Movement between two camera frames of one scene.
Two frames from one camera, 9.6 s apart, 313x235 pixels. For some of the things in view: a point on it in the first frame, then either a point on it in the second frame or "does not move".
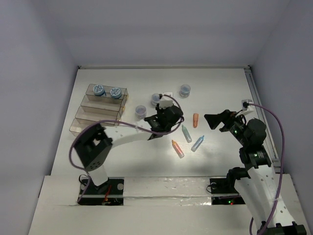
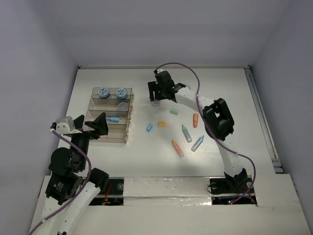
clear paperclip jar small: [140, 112] -> [123, 106]
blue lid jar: [115, 92] -> [122, 93]
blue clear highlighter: [196, 144] does not move
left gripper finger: [154, 136] -> [78, 121]
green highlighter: [186, 134] does not move
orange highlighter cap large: [195, 120] does not move
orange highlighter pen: [178, 149] does not move
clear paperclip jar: [155, 99] does not move
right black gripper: [226, 116] -> [152, 84]
